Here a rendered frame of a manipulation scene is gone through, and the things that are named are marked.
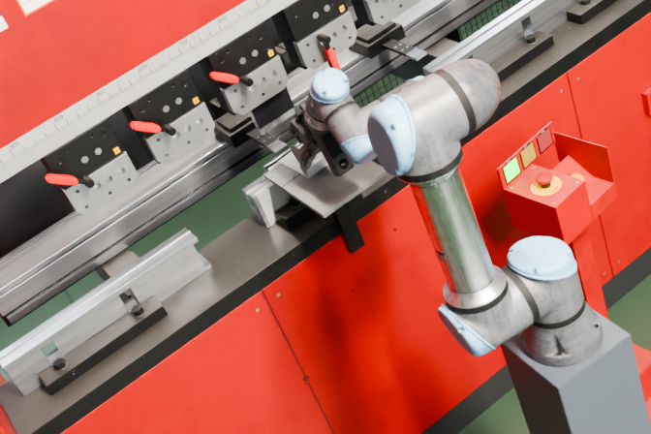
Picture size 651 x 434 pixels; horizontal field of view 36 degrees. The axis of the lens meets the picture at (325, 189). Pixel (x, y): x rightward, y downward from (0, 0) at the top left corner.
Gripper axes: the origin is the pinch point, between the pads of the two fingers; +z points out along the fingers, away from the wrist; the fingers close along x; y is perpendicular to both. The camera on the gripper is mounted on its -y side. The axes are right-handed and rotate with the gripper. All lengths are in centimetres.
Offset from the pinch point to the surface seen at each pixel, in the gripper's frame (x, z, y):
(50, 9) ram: 35, -39, 45
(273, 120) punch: 1.3, -0.3, 14.0
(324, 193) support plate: 5.9, -6.2, -8.3
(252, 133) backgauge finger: 0.8, 18.0, 20.5
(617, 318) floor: -65, 69, -75
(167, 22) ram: 15.2, -28.4, 34.9
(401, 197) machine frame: -14.9, 11.7, -16.3
